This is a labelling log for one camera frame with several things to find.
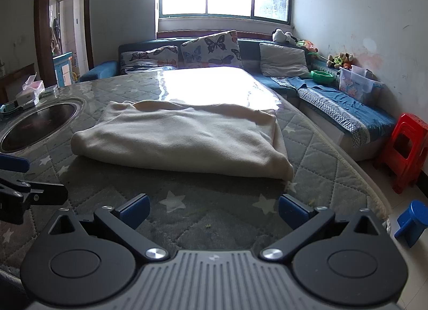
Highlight blue small cabinet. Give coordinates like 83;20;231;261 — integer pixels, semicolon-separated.
52;52;75;87

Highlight blue sofa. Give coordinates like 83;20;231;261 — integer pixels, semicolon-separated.
78;38;398;160

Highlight clear plastic storage box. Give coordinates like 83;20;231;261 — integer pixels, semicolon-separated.
338;64;383;105

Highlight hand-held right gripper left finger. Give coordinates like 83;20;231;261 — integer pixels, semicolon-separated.
43;194;169;261

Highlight butterfly print cushion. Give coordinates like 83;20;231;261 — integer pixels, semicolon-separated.
181;30;243;69
120;45;179;75

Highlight cream long-sleeved garment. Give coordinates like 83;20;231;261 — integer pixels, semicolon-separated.
71;99;295;180

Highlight blue patterned sofa cover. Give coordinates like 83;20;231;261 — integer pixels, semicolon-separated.
271;76;397;148

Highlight blue smartwatch with black strap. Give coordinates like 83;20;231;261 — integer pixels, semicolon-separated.
0;101;24;117

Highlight red plastic stool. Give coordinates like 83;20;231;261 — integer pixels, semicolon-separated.
373;113;428;195

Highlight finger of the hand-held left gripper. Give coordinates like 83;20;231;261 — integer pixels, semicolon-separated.
0;154;30;173
0;175;68;225

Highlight green plastic bowl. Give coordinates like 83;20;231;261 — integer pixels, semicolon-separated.
310;70;335;85

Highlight white cardboard box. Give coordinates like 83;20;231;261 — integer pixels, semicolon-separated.
16;91;40;107

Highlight grey cushion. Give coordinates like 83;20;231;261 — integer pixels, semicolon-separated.
259;43;313;79

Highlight blue plastic stool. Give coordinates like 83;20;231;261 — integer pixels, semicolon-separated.
395;200;428;248

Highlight white tissue box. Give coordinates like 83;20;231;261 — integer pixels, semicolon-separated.
22;75;45;94

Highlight panda plush toy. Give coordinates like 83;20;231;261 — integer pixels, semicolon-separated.
272;28;298;45

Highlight group of small plush toys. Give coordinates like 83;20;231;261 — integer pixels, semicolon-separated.
326;52;355;70

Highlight hanging garments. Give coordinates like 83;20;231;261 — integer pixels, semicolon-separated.
50;18;62;55

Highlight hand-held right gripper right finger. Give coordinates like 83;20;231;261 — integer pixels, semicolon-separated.
261;194;385;261

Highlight dark wooden door frame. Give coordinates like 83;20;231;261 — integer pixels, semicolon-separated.
34;0;95;88

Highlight round black induction cooktop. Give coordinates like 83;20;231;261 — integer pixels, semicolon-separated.
0;102;81;154

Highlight dark wooden sideboard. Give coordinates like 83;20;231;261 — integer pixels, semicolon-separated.
0;63;37;103

